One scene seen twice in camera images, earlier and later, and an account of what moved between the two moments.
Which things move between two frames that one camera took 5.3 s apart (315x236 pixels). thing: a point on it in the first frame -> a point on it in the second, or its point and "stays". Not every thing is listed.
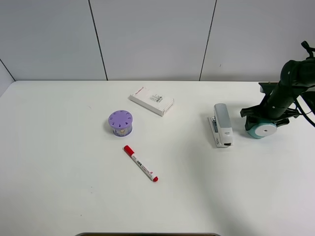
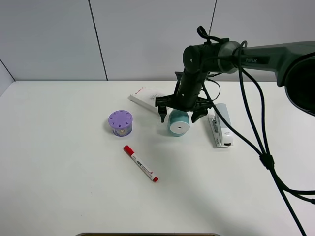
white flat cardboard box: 151,101 stays
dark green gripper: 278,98 -> 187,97
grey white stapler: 220,126 stays
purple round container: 121,122 stays
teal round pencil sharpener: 262,130 -> 178,122
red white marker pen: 140,163 stays
